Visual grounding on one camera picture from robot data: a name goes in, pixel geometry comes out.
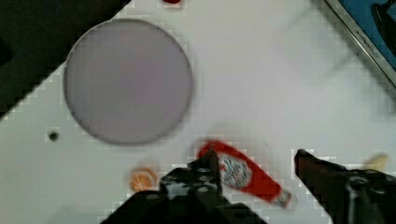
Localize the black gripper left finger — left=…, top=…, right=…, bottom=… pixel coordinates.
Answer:
left=159, top=149, right=222, bottom=200

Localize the grey round plate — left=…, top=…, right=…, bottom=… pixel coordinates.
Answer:
left=64, top=19, right=194, bottom=145

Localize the orange slice toy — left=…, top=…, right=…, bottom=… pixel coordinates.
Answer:
left=130, top=167, right=157, bottom=192

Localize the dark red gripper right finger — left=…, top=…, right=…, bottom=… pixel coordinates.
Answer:
left=294, top=149, right=396, bottom=224

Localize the black oven door handle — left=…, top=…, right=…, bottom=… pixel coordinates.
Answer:
left=371, top=0, right=396, bottom=54

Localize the small red tomato toy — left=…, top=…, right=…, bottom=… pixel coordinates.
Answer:
left=163, top=0, right=181, bottom=5

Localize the red ketchup bottle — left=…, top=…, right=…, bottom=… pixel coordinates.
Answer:
left=197, top=141, right=293, bottom=208

